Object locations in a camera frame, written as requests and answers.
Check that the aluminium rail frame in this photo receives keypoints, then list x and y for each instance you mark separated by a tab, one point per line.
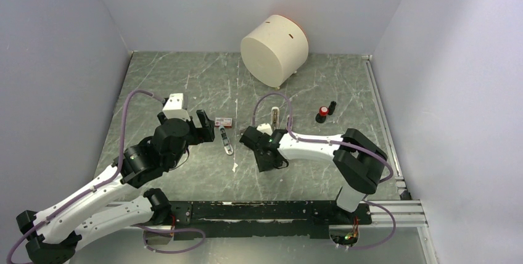
220	84

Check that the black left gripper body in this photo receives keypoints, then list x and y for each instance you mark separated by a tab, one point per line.
192	137

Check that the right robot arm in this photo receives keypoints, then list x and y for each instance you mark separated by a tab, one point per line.
357	158

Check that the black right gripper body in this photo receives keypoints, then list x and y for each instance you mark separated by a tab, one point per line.
263	163

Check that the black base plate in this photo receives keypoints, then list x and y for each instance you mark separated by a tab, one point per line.
311	218

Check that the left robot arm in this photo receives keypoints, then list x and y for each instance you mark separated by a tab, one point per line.
54	235

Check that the cream cylindrical stool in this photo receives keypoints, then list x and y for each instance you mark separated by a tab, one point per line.
275	50

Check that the white red staple box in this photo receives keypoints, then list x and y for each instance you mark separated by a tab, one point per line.
226	122

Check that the red black stamp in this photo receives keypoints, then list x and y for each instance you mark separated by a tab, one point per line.
322	114

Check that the small black cylinder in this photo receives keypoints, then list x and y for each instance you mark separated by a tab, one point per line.
331	108

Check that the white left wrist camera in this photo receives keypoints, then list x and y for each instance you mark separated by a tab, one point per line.
176	107

